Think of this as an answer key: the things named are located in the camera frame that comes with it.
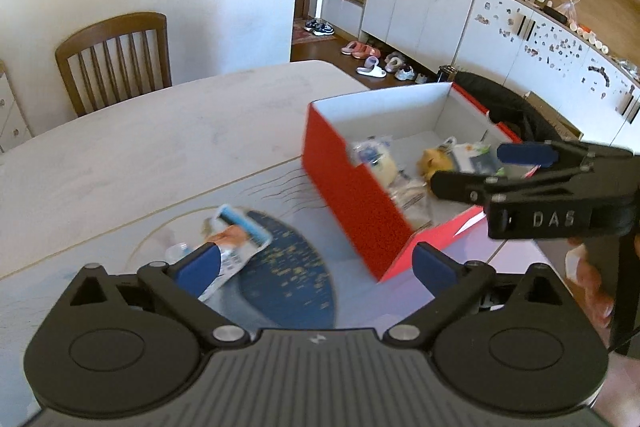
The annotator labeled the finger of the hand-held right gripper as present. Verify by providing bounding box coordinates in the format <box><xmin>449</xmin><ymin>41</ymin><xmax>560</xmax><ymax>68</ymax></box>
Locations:
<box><xmin>497</xmin><ymin>141</ymin><xmax>633</xmax><ymax>171</ymax></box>
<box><xmin>430</xmin><ymin>169</ymin><xmax>592</xmax><ymax>208</ymax></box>

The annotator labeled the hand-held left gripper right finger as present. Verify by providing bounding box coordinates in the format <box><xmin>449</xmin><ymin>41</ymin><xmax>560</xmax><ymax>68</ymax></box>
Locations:
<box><xmin>382</xmin><ymin>242</ymin><xmax>576</xmax><ymax>350</ymax></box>

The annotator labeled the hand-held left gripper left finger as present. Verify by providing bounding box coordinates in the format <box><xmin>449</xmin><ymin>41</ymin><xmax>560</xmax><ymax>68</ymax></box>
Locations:
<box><xmin>67</xmin><ymin>243</ymin><xmax>251</xmax><ymax>350</ymax></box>

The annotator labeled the yellow spotted giraffe plush toy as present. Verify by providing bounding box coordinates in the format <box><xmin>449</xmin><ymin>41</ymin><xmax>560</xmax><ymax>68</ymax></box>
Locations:
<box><xmin>417</xmin><ymin>147</ymin><xmax>457</xmax><ymax>181</ymax></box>

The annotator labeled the white snack packet orange print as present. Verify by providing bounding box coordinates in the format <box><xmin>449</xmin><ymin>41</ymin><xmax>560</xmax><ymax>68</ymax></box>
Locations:
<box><xmin>165</xmin><ymin>204</ymin><xmax>275</xmax><ymax>303</ymax></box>

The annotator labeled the bread packet with blueberry print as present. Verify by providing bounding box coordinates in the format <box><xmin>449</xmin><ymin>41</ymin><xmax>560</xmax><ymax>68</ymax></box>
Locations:
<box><xmin>350</xmin><ymin>136</ymin><xmax>402</xmax><ymax>186</ymax></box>

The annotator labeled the red cardboard box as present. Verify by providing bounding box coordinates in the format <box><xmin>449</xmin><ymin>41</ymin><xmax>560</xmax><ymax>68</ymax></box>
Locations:
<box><xmin>301</xmin><ymin>81</ymin><xmax>540</xmax><ymax>283</ymax></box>

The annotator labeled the person's right hand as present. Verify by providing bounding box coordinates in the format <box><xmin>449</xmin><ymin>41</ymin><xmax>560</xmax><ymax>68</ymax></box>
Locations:
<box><xmin>564</xmin><ymin>241</ymin><xmax>617</xmax><ymax>329</ymax></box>

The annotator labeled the clear plastic bag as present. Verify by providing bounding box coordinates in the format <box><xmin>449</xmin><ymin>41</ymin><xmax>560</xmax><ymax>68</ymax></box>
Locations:
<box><xmin>389</xmin><ymin>179</ymin><xmax>437</xmax><ymax>229</ymax></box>

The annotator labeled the black fabric chair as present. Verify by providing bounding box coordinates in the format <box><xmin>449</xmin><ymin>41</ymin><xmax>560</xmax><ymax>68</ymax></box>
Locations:
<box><xmin>451</xmin><ymin>71</ymin><xmax>587</xmax><ymax>144</ymax></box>

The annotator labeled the white cabinet with stickers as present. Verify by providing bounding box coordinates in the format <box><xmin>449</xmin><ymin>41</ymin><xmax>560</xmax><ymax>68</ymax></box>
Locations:
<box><xmin>452</xmin><ymin>0</ymin><xmax>640</xmax><ymax>156</ymax></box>

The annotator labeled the light shoes pair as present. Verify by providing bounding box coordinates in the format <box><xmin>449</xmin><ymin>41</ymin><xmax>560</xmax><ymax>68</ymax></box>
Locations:
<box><xmin>383</xmin><ymin>51</ymin><xmax>417</xmax><ymax>82</ymax></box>

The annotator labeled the white slipper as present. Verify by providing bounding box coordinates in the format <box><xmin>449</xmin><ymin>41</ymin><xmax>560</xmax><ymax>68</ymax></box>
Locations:
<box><xmin>355</xmin><ymin>57</ymin><xmax>388</xmax><ymax>79</ymax></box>

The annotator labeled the small plastic bag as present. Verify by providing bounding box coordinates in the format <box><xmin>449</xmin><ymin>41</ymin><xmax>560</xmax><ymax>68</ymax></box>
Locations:
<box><xmin>554</xmin><ymin>0</ymin><xmax>584</xmax><ymax>26</ymax></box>

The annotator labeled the pink slippers pair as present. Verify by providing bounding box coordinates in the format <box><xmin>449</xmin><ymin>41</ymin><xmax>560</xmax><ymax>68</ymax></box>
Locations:
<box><xmin>340</xmin><ymin>40</ymin><xmax>383</xmax><ymax>60</ymax></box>

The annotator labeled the dark sneakers pair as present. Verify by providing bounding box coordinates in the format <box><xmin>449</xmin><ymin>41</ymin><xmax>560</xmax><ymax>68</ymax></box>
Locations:
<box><xmin>304</xmin><ymin>19</ymin><xmax>336</xmax><ymax>37</ymax></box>

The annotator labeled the brown wooden chair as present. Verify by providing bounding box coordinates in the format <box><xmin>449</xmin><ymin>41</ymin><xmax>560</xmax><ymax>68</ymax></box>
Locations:
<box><xmin>55</xmin><ymin>12</ymin><xmax>173</xmax><ymax>118</ymax></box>

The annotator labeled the small white drawer cabinet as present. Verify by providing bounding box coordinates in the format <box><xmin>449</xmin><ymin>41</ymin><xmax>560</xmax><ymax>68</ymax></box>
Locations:
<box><xmin>0</xmin><ymin>59</ymin><xmax>34</xmax><ymax>152</ymax></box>

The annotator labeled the white cabinet with black handles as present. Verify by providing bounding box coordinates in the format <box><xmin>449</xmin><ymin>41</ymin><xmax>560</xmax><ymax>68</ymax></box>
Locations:
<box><xmin>360</xmin><ymin>0</ymin><xmax>482</xmax><ymax>70</ymax></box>

